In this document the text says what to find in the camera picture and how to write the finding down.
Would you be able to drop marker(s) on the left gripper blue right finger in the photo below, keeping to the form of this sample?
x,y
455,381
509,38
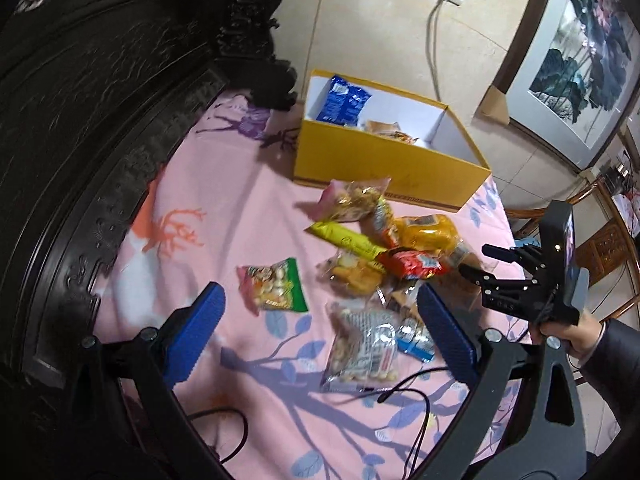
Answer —
x,y
453,343

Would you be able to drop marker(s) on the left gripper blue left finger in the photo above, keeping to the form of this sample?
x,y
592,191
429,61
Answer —
x,y
186,333

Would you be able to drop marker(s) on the red snack packet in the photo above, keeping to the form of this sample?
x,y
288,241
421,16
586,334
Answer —
x,y
410,264

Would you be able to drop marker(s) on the green pink egg biscuit packet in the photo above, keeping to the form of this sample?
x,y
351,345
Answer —
x,y
272,288

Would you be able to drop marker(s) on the long yellow snack bar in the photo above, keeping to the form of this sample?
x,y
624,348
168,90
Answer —
x,y
344,238

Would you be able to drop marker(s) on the tan kraft snack packet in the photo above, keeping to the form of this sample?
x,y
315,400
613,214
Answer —
x,y
389,131

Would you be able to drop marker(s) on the blue cocoa biscuit packet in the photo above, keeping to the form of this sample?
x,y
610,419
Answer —
x,y
343,103

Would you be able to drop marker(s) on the person's right hand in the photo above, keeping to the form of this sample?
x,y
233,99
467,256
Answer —
x,y
582,338

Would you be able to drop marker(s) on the small blue white snack packet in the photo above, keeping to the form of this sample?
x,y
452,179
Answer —
x,y
414,339

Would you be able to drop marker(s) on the wooden armchair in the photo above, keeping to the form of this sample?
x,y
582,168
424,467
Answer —
x,y
606,248

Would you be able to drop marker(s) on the clear white printed snack packet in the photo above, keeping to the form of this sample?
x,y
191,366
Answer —
x,y
363,356

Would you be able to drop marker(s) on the yellow transparent bread packet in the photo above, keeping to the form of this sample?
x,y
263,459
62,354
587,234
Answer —
x,y
434,234

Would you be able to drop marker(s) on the golden cake snack packet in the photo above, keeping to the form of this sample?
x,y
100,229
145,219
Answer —
x,y
350,275

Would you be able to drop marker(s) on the small mushroom candy packet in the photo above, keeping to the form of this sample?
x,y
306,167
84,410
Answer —
x,y
384,223

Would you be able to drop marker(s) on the pink twisted cookie packet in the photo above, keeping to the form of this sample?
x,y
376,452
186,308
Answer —
x,y
349,201

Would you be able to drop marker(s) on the framed lotus painting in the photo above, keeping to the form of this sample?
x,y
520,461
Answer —
x,y
570,75

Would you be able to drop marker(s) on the yellow cardboard shoe box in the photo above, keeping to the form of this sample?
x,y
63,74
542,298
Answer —
x,y
442,170

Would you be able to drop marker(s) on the grey plug with cable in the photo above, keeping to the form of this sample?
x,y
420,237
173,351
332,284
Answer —
x,y
431,38

